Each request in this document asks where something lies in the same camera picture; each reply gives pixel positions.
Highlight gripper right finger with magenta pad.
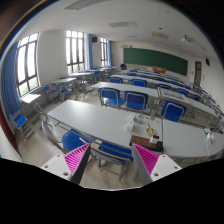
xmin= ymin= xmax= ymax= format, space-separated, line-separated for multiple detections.
xmin=132 ymin=144 xmax=181 ymax=185

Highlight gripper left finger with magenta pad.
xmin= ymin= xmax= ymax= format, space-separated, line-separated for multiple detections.
xmin=41 ymin=143 xmax=90 ymax=185

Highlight white charger plug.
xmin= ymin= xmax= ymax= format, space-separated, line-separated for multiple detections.
xmin=150 ymin=135 xmax=159 ymax=144

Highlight blue chair near left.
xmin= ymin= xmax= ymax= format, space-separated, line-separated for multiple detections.
xmin=41 ymin=119 xmax=98 ymax=154

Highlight blue chair under near desk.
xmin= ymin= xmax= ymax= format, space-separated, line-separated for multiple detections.
xmin=91 ymin=140 xmax=133 ymax=179

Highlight near right white desk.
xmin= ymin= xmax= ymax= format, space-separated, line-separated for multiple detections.
xmin=163 ymin=120 xmax=224 ymax=158

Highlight white small box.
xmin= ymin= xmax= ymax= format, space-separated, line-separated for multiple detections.
xmin=126 ymin=121 xmax=135 ymax=131

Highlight colourful paper sheets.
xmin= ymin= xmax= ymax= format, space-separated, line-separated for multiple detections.
xmin=136 ymin=115 xmax=160 ymax=124

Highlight near white classroom desk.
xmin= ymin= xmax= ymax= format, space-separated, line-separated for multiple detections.
xmin=48 ymin=100 xmax=162 ymax=148

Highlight blue chair second row right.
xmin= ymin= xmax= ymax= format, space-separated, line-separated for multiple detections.
xmin=161 ymin=100 xmax=187 ymax=122

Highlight blue chair second row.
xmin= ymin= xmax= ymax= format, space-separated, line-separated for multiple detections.
xmin=161 ymin=100 xmax=187 ymax=122
xmin=99 ymin=87 xmax=125 ymax=108
xmin=124 ymin=91 xmax=148 ymax=111

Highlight white bottle on right desk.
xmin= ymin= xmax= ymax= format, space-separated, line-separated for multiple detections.
xmin=204 ymin=128 xmax=214 ymax=143

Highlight blue chair second row middle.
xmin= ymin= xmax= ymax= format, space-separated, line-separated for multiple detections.
xmin=124 ymin=91 xmax=148 ymax=111

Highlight second row white desk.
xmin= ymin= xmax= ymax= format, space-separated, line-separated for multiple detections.
xmin=91 ymin=82 xmax=159 ymax=98

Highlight blue chair second row left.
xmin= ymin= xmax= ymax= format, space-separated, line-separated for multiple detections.
xmin=99 ymin=87 xmax=125 ymax=108

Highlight small white desk left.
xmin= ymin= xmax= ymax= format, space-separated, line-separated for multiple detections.
xmin=22 ymin=94 xmax=40 ymax=104

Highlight left large window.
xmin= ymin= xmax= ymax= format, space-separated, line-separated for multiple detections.
xmin=16 ymin=33 xmax=39 ymax=97

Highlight blue curtain left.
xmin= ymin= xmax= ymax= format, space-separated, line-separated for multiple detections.
xmin=1 ymin=43 xmax=21 ymax=117

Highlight green chalkboard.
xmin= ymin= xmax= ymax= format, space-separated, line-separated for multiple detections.
xmin=124 ymin=48 xmax=188 ymax=76

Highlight brown classroom door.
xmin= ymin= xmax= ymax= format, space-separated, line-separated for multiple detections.
xmin=194 ymin=61 xmax=202 ymax=86

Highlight middle window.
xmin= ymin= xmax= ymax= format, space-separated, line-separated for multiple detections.
xmin=66 ymin=30 xmax=85 ymax=74

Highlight blue chair far left wall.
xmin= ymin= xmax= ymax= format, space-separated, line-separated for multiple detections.
xmin=10 ymin=114 xmax=34 ymax=140

